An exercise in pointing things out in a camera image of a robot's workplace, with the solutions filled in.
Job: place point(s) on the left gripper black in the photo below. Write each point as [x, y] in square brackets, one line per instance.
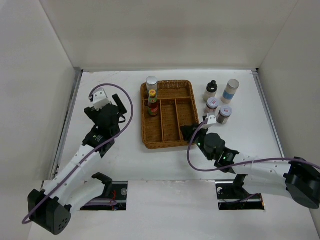
[93, 113]

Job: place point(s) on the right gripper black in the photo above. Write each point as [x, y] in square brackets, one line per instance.
[187, 131]

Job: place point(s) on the red sauce bottle yellow cap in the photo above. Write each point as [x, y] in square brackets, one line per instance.
[153, 106]

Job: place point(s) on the blue label bead bottle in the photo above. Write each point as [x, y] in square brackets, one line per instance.
[151, 83]

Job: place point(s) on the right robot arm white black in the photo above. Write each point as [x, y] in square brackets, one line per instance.
[293, 178]

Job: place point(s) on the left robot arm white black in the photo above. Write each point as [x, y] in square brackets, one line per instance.
[75, 186]

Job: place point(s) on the brown wicker divided basket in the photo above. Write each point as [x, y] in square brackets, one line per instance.
[176, 108]

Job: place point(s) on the satay sauce jar white lid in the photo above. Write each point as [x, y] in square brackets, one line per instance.
[211, 105]

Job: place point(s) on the dark spice jar white lid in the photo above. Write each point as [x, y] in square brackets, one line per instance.
[224, 114]

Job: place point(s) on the black cap white powder bottle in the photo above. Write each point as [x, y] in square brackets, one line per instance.
[210, 90]

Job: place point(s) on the blue label bottle silver cap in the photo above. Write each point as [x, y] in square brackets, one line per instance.
[230, 91]

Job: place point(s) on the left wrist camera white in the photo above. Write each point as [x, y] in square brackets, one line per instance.
[99, 99]

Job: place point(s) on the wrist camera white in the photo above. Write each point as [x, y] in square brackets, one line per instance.
[210, 120]
[99, 99]

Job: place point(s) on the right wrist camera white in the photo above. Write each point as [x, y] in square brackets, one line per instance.
[210, 120]

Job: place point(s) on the aluminium table edge rail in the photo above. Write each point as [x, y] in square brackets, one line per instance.
[55, 163]

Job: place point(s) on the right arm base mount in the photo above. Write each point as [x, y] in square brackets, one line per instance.
[231, 196]

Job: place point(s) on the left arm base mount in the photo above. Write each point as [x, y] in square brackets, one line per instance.
[116, 200]

